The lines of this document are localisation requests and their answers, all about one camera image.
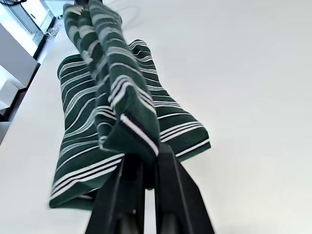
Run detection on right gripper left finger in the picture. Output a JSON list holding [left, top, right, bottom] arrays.
[[84, 153, 146, 234]]

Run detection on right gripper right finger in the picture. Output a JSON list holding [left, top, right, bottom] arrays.
[[154, 144, 215, 234]]

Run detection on green white striped T-shirt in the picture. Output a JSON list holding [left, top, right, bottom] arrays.
[[48, 0, 212, 210]]

